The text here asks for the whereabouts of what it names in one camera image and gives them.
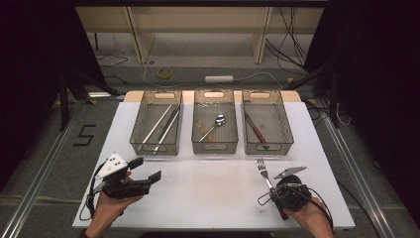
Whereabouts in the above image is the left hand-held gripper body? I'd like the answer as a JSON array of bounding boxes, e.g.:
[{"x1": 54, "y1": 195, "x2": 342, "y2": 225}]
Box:
[{"x1": 94, "y1": 152, "x2": 152, "y2": 200}]

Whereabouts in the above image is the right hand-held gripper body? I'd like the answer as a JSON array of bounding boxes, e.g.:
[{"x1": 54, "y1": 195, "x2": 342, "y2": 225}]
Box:
[{"x1": 273, "y1": 166, "x2": 312, "y2": 211}]

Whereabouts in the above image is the fork with wooden handle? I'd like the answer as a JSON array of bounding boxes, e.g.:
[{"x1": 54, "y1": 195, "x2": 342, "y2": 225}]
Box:
[{"x1": 257, "y1": 158, "x2": 289, "y2": 221}]

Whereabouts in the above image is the white chopstick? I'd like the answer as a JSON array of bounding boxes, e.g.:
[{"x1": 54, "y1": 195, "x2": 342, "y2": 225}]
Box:
[
  {"x1": 137, "y1": 103, "x2": 173, "y2": 152},
  {"x1": 153, "y1": 109, "x2": 181, "y2": 155}
]

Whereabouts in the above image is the smoky transparent plastic bin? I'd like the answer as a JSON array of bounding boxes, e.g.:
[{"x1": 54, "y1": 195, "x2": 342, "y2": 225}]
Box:
[
  {"x1": 191, "y1": 88, "x2": 240, "y2": 156},
  {"x1": 129, "y1": 89, "x2": 184, "y2": 157},
  {"x1": 241, "y1": 89, "x2": 295, "y2": 156}
]

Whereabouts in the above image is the knife with wooden handle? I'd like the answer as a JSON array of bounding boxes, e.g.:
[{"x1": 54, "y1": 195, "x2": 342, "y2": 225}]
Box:
[{"x1": 244, "y1": 112, "x2": 270, "y2": 150}]

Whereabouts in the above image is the metal spoon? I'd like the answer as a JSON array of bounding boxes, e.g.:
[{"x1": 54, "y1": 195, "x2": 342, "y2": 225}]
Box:
[{"x1": 197, "y1": 113, "x2": 227, "y2": 144}]

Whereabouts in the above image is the person's right hand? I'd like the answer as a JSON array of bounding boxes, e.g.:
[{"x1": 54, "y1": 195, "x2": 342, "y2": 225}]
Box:
[{"x1": 285, "y1": 201, "x2": 333, "y2": 229}]

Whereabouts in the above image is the person's left hand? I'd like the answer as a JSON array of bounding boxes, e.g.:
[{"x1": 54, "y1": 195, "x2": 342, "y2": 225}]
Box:
[{"x1": 93, "y1": 192, "x2": 143, "y2": 226}]

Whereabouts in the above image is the black metal stand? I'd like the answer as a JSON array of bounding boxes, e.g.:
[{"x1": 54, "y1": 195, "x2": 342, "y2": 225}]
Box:
[
  {"x1": 285, "y1": 62, "x2": 341, "y2": 129},
  {"x1": 57, "y1": 67, "x2": 120, "y2": 133}
]

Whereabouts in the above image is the white power strip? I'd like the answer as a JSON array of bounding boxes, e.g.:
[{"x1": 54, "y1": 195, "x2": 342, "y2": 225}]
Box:
[{"x1": 204, "y1": 74, "x2": 235, "y2": 83}]

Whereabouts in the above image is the wooden shelf unit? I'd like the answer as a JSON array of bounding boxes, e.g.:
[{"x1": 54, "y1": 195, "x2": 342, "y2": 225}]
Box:
[{"x1": 75, "y1": 6, "x2": 325, "y2": 65}]

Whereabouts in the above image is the black curtain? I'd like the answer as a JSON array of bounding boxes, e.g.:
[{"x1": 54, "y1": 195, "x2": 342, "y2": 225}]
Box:
[
  {"x1": 0, "y1": 0, "x2": 107, "y2": 186},
  {"x1": 303, "y1": 0, "x2": 420, "y2": 226}
]

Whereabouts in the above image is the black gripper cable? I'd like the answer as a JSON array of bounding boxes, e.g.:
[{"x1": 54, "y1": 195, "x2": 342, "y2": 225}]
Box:
[
  {"x1": 306, "y1": 186, "x2": 335, "y2": 231},
  {"x1": 78, "y1": 162, "x2": 107, "y2": 222}
]

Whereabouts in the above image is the thin black floor cable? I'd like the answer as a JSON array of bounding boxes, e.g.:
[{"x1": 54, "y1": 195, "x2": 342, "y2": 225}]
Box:
[
  {"x1": 95, "y1": 54, "x2": 129, "y2": 85},
  {"x1": 335, "y1": 180, "x2": 382, "y2": 238}
]

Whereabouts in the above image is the aluminium floor rail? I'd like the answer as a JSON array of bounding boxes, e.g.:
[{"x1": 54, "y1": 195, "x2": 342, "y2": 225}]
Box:
[
  {"x1": 316, "y1": 98, "x2": 397, "y2": 238},
  {"x1": 0, "y1": 98, "x2": 87, "y2": 238}
]

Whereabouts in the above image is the white power cable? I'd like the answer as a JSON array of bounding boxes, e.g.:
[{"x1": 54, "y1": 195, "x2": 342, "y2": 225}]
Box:
[{"x1": 142, "y1": 62, "x2": 285, "y2": 91}]

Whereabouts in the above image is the bundle of black cables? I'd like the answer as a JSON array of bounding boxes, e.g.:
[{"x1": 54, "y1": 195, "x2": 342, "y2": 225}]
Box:
[{"x1": 265, "y1": 6, "x2": 309, "y2": 73}]

